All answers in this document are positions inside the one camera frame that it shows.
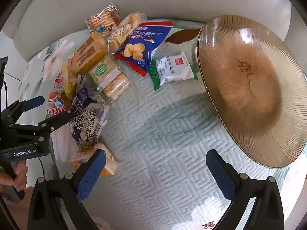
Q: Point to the white leather sofa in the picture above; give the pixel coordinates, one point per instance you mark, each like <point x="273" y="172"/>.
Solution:
<point x="60" y="9"/>

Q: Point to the green label rice cracker packet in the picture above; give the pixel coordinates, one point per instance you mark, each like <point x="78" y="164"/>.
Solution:
<point x="109" y="79"/>

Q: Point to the round cracker packet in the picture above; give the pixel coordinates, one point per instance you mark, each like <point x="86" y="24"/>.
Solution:
<point x="102" y="20"/>

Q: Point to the person's left forearm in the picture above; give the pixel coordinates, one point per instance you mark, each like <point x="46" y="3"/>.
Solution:
<point x="16" y="213"/>

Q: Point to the grey purple calligraphy snack packet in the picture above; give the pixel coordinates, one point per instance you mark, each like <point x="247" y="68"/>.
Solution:
<point x="88" y="124"/>

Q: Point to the long biscuit clear packet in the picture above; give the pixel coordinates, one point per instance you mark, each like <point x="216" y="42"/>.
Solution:
<point x="124" y="30"/>

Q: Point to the dark purple snack packet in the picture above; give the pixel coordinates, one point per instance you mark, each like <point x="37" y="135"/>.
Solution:
<point x="81" y="98"/>

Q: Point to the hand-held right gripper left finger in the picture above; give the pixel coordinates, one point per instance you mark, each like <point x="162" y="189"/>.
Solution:
<point x="91" y="175"/>

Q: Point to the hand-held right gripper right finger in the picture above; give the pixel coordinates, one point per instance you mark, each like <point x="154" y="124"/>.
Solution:
<point x="220" y="175"/>

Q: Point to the orange clear snack packet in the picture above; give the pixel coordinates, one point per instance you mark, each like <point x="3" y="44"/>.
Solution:
<point x="79" y="158"/>

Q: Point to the yellow snack packet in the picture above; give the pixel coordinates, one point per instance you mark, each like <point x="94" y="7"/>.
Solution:
<point x="68" y="81"/>

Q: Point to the round woven basket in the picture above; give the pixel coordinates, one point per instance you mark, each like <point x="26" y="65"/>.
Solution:
<point x="251" y="93"/>

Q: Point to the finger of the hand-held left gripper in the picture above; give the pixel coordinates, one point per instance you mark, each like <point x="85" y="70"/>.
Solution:
<point x="60" y="121"/>
<point x="33" y="102"/>

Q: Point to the person's left hand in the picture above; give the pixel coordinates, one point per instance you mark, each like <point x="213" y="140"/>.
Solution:
<point x="21" y="172"/>

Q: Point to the white green snack packet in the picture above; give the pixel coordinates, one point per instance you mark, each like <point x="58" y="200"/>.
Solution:
<point x="172" y="69"/>

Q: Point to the red white checked snack packet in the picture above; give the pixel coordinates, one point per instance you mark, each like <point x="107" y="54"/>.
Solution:
<point x="56" y="88"/>

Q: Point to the brown cake packet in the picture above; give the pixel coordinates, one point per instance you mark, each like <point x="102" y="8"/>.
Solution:
<point x="86" y="52"/>

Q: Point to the blue chip bag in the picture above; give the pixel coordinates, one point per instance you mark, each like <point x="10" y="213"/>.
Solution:
<point x="141" y="45"/>

